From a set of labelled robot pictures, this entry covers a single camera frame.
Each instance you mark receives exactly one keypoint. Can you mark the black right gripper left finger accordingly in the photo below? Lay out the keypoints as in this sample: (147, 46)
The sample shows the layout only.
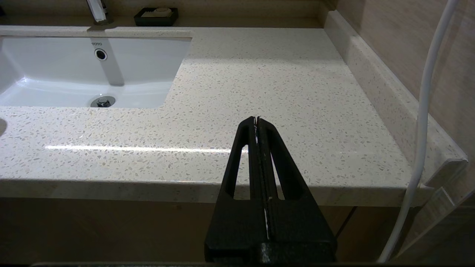
(237, 226)

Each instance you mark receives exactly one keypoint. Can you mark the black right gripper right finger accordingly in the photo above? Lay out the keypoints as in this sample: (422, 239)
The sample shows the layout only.
(300, 226)

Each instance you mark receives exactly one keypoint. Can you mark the wooden vanity cabinet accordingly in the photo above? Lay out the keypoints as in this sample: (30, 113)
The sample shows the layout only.
(111, 230)

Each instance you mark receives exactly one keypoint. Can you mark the beige stone backsplash strip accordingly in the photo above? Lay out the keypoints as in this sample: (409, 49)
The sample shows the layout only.
(386, 96)

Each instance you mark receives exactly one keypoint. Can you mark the chrome sink drain stopper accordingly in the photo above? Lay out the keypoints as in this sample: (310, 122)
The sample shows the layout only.
(103, 101)

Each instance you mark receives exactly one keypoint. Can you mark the black soap dish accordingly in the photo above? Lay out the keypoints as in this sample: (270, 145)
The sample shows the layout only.
(143, 20)

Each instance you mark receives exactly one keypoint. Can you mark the beige soap bar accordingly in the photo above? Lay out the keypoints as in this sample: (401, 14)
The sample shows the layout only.
(163, 11)

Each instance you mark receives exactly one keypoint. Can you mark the white ceramic sink basin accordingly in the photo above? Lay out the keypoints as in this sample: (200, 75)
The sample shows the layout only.
(55, 74)

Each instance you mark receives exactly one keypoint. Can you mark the chrome sink faucet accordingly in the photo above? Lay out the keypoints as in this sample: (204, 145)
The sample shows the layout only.
(98, 13)

